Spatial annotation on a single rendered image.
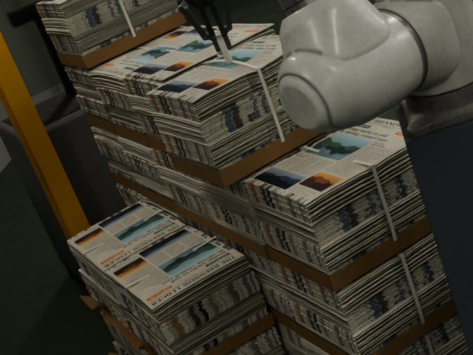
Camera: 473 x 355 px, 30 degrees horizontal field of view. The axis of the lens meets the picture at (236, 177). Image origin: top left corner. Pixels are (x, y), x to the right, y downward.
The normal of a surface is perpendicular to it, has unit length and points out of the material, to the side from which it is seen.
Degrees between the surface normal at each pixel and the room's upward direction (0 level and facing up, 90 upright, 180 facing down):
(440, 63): 108
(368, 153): 0
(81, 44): 90
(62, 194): 90
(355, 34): 71
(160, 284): 1
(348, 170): 1
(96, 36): 90
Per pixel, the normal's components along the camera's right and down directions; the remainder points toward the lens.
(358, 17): 0.45, -0.19
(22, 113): 0.46, 0.17
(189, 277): -0.34, -0.88
